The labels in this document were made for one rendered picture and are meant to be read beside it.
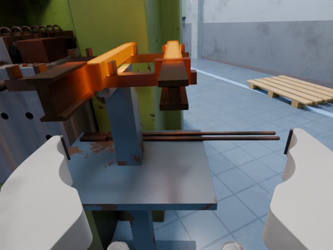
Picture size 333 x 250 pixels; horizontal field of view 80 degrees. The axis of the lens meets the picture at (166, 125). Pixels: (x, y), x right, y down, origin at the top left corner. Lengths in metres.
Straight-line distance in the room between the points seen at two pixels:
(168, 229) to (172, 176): 0.77
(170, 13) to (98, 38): 0.50
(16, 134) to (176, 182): 0.58
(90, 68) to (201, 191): 0.32
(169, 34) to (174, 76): 0.99
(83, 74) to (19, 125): 0.56
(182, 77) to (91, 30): 0.64
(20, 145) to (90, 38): 0.44
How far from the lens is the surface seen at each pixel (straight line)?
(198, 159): 0.53
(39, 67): 0.39
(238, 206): 1.37
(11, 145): 0.89
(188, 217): 1.28
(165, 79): 0.19
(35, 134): 0.80
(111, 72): 0.34
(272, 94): 3.11
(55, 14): 1.25
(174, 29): 1.18
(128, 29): 0.76
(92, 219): 0.99
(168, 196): 0.44
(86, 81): 0.29
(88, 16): 0.81
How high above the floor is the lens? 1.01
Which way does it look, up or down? 28 degrees down
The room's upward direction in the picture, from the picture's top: 3 degrees counter-clockwise
